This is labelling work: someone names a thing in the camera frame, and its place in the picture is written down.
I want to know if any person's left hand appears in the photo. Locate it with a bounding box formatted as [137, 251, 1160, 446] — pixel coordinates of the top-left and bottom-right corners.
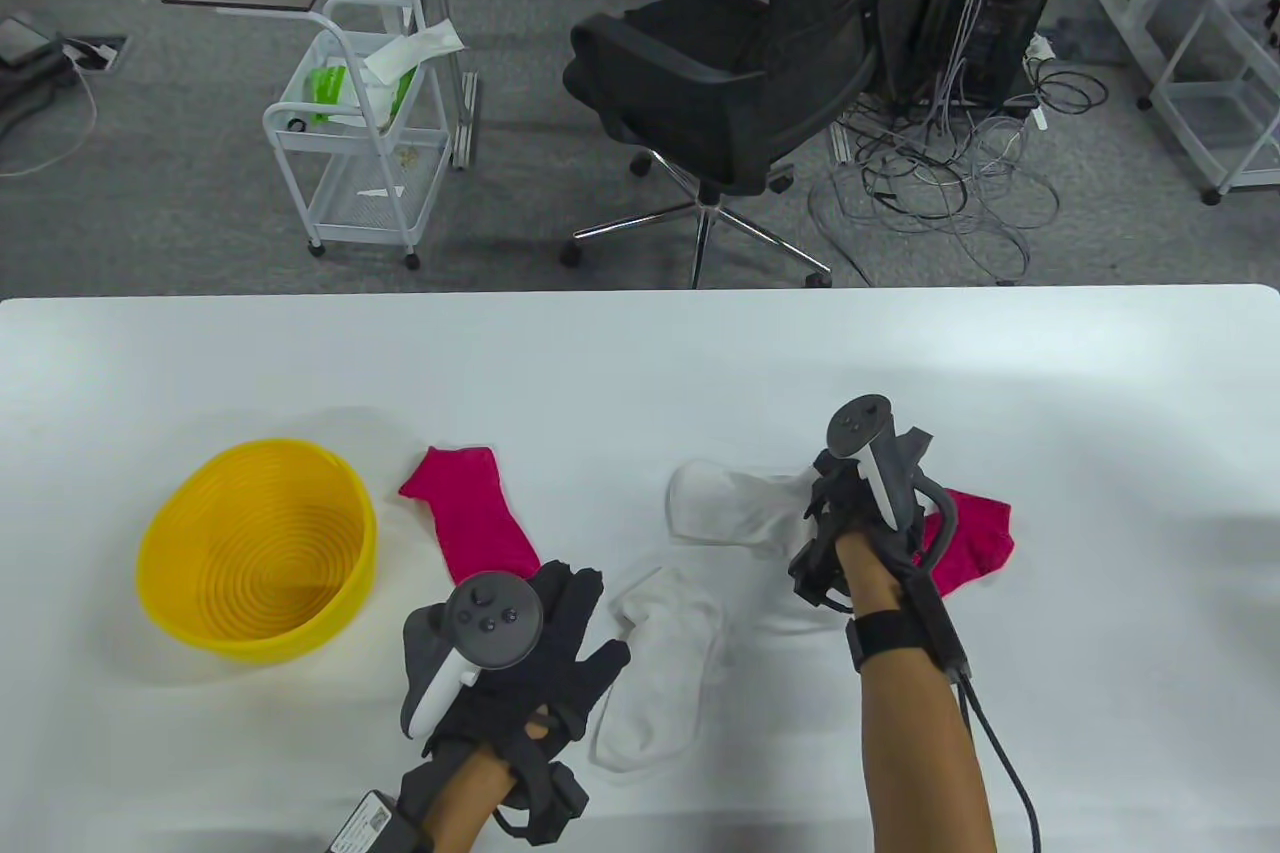
[420, 563, 633, 760]

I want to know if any person's right hand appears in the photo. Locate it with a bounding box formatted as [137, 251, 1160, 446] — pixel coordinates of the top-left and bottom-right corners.
[803, 461, 918, 561]

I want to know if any white sock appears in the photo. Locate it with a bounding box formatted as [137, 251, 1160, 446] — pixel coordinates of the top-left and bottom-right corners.
[592, 566, 736, 774]
[666, 458, 831, 559]

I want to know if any pink sock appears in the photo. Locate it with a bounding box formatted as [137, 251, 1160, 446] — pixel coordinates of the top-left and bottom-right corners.
[398, 445, 544, 589]
[915, 488, 1015, 599]

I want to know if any person's right forearm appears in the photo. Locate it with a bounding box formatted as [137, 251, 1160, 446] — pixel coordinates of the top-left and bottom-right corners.
[835, 533, 997, 853]

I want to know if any person's left forearm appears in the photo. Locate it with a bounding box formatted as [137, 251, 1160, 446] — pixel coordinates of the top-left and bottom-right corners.
[425, 748, 526, 853]

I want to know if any grey white right hand controller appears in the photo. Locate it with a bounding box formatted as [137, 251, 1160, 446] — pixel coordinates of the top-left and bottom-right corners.
[824, 393, 959, 576]

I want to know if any black right wristband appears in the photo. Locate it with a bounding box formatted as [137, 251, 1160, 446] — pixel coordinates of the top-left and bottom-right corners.
[848, 608, 936, 672]

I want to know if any yellow ribbed basket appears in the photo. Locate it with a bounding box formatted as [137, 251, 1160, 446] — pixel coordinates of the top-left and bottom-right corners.
[136, 438, 379, 664]

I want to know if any black office chair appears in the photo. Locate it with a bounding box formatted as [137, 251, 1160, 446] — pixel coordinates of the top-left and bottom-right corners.
[560, 0, 936, 289]

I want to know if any white metal rack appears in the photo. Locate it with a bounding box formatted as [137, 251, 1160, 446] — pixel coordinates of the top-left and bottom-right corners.
[1148, 0, 1280, 206]

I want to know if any white paper sheet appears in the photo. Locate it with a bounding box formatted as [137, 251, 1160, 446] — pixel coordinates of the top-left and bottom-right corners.
[362, 21, 466, 84]

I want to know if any green packet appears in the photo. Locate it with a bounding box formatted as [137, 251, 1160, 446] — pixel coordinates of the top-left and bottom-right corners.
[305, 65, 351, 126]

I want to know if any floor outlet box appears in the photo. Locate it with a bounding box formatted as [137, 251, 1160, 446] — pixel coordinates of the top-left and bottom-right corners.
[62, 35, 129, 74]

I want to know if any black equipment pile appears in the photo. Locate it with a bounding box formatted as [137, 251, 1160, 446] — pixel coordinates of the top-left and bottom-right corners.
[0, 13, 79, 144]

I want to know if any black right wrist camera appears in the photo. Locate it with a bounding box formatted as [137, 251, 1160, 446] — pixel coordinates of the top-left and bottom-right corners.
[905, 573, 971, 686]

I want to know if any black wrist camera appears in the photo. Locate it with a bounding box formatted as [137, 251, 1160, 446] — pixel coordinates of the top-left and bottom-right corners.
[335, 790, 431, 853]
[905, 573, 971, 686]

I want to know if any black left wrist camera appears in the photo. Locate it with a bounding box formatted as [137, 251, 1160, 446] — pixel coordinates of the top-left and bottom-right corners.
[335, 790, 431, 853]

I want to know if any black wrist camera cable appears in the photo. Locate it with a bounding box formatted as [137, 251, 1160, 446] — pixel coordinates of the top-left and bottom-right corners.
[955, 673, 1043, 853]

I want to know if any tangle of floor cables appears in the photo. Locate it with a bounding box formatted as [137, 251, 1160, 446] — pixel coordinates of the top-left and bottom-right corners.
[808, 33, 1111, 286]

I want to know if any white wire rolling cart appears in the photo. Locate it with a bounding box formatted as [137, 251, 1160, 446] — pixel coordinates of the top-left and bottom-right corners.
[262, 0, 453, 271]

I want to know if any white desk leg frame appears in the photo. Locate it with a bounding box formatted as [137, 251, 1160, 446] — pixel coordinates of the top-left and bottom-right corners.
[1090, 0, 1233, 110]

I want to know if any white floor cable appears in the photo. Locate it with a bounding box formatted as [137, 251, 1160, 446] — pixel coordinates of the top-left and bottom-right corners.
[0, 63, 99, 179]

